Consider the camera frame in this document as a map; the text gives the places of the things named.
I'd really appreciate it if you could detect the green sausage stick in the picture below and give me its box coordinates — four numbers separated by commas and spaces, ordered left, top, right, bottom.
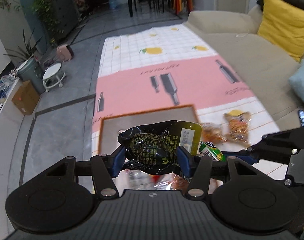
199, 141, 226, 161

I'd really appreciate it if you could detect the large red chip bag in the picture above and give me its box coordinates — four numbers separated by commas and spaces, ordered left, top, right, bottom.
150, 173, 189, 192

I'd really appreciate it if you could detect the yellow peanut bag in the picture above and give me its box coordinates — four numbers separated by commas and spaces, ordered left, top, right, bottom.
224, 109, 251, 147

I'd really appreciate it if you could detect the black seaweed snack bag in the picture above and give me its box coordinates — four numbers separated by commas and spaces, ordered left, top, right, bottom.
118, 120, 202, 175

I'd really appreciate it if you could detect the orange crispy sticks bag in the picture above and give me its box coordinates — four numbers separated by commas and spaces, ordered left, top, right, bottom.
201, 122, 227, 144

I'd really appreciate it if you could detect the orange cardboard box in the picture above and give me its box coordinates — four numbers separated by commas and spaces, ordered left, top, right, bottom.
97, 103, 202, 198

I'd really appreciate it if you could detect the light blue cushion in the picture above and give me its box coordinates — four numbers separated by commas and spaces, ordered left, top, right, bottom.
288, 60, 304, 103

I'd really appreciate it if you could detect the lemon pattern tablecloth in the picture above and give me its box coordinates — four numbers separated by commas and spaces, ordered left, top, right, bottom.
92, 24, 278, 151

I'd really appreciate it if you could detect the brown cardboard box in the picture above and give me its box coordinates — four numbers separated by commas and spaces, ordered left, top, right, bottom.
12, 80, 40, 115

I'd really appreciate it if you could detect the white round stool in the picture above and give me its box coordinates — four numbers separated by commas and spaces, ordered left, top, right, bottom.
42, 62, 66, 93

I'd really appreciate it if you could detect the yellow cushion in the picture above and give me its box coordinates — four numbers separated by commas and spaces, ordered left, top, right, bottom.
258, 0, 304, 62

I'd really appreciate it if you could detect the beige sofa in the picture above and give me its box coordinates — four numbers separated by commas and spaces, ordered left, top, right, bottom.
185, 5, 304, 130

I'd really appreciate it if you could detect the grey trash bin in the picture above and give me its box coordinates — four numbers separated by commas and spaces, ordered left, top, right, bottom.
16, 57, 45, 94

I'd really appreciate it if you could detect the white tv cabinet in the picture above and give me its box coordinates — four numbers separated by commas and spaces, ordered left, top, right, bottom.
0, 75, 18, 115

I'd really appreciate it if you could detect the potted plant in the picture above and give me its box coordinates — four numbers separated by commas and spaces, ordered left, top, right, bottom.
3, 29, 42, 62

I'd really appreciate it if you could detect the dark drawer cabinet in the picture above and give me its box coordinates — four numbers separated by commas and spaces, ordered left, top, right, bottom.
52, 0, 79, 41

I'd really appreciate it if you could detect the water jug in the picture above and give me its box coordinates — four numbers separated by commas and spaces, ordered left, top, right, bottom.
109, 0, 118, 10

